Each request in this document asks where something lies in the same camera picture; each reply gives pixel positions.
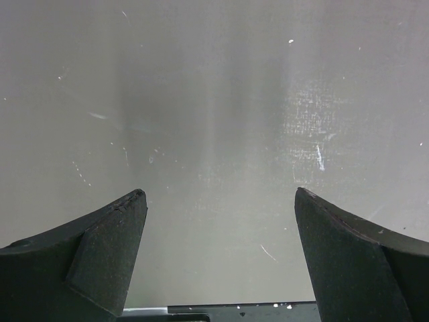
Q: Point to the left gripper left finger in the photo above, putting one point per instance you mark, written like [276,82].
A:
[78,271]

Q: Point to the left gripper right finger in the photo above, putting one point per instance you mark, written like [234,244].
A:
[359,270]

